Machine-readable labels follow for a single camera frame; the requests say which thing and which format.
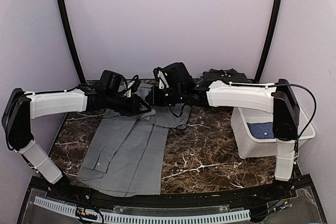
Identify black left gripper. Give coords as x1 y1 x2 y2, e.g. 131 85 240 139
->
106 91 151 116

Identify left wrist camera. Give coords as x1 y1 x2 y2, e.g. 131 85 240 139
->
96 70 141 98

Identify black right frame post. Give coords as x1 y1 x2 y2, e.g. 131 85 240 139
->
254 0 281 83

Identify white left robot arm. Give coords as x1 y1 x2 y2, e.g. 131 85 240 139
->
2 83 151 201

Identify black front rail base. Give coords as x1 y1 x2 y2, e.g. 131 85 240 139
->
18 175 327 223

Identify blue checkered shirt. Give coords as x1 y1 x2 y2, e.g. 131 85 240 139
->
247 122 275 140

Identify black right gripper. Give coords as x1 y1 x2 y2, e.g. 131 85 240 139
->
145 86 184 107

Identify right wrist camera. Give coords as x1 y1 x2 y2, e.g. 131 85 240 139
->
153 62 195 89

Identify white plastic bin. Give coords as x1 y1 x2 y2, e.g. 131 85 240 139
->
230 103 316 159

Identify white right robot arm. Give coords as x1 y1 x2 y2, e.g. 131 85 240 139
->
145 79 316 200

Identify black frame post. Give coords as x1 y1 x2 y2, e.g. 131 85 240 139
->
254 0 281 83
57 0 86 84

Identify black striped folded shirt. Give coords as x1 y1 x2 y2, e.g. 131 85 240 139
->
203 68 250 83

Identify white cable duct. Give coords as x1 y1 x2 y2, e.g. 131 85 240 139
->
34 196 250 223

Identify black left frame post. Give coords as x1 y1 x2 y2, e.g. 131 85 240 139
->
57 0 86 84

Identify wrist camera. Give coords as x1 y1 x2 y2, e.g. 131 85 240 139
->
96 70 141 98
153 62 195 89

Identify grey long sleeve shirt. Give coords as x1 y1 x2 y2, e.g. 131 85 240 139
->
76 83 191 198

